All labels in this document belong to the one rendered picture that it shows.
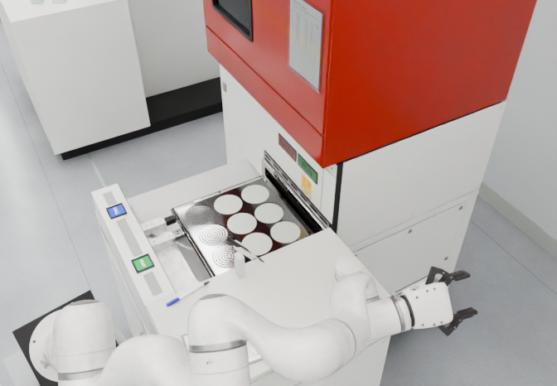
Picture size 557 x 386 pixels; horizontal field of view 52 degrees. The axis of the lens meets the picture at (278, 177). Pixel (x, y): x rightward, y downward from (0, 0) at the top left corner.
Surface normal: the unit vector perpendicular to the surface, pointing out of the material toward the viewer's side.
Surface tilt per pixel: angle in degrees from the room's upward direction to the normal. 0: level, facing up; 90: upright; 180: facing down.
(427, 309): 54
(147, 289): 0
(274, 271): 0
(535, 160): 90
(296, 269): 0
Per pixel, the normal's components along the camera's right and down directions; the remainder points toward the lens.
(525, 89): -0.87, 0.33
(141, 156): 0.00, -0.76
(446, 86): 0.50, 0.57
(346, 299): -0.46, -0.71
